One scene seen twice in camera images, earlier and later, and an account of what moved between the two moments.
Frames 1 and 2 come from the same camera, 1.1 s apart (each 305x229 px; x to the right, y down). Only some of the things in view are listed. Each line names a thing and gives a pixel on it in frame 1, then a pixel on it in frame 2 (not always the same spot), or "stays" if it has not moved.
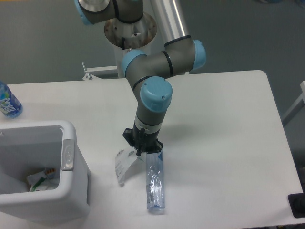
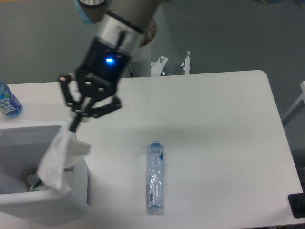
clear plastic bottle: x=155 y=182 stays
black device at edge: x=297 y=202 stays
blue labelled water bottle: x=10 y=105 stays
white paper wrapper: x=123 y=159 -> x=63 y=150
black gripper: x=143 y=142 -> x=105 y=62
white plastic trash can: x=26 y=149 stays
